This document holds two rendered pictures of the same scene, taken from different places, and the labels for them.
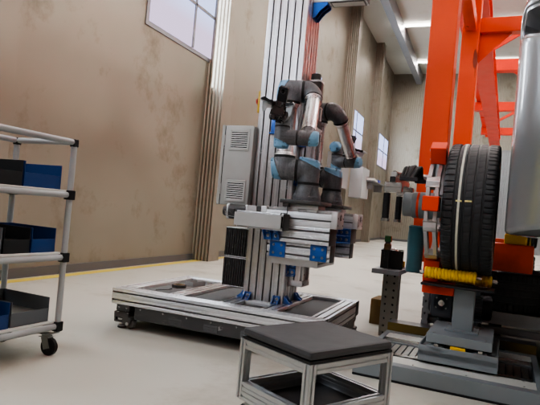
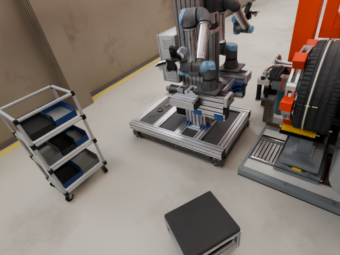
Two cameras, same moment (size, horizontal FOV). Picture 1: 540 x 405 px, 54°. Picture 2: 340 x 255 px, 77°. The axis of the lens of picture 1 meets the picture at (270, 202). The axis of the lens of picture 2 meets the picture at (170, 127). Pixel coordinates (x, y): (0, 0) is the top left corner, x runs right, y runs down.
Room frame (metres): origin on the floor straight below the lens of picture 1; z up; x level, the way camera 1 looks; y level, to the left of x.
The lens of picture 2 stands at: (1.10, -0.38, 1.71)
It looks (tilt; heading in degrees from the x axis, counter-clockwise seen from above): 36 degrees down; 19
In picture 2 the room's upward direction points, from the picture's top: 10 degrees counter-clockwise
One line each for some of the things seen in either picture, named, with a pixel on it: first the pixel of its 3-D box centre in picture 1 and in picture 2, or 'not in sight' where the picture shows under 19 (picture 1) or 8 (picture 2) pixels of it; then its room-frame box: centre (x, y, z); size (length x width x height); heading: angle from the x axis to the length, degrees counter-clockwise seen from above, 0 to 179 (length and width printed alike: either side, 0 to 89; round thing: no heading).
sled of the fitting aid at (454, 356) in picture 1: (460, 348); (302, 155); (2.76, -1.05, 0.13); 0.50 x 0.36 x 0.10; 156
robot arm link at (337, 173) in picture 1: (331, 177); (230, 50); (3.32, -0.37, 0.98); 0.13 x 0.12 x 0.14; 54
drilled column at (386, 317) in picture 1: (390, 303); (269, 105); (3.51, -0.85, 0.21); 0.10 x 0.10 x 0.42; 66
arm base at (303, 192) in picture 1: (307, 191); (209, 82); (2.85, -0.19, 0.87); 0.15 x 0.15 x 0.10
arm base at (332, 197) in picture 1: (331, 197); (230, 61); (3.31, -0.38, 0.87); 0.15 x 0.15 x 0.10
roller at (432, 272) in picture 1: (450, 275); (298, 130); (2.65, -0.92, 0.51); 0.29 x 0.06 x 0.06; 66
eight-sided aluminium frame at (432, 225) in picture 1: (437, 206); (297, 84); (2.80, -0.88, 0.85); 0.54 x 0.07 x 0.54; 156
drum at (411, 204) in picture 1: (423, 205); (287, 83); (2.83, -0.82, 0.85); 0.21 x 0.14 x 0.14; 66
